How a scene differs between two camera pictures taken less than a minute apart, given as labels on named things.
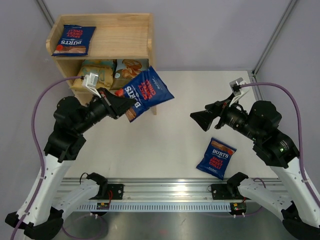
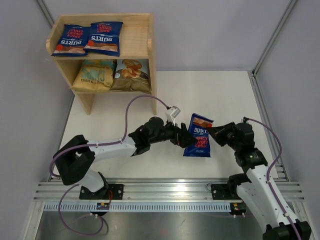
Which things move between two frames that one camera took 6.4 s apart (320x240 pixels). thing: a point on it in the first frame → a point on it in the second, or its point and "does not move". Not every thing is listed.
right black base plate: (226, 191) does not move
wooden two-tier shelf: (126, 36) does not move
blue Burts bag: (217, 158) → (198, 128)
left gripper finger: (117, 105) → (186, 139)
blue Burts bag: (74, 40) does not move
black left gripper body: (97, 110) → (169, 132)
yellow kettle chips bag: (104, 68) does not move
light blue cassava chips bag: (126, 69) does not move
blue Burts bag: (148, 90) → (104, 38)
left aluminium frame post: (46, 12) does not move
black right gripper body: (235, 118) → (229, 137)
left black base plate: (117, 190) does not move
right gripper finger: (204, 118) → (216, 131)
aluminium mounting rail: (161, 189) does not move
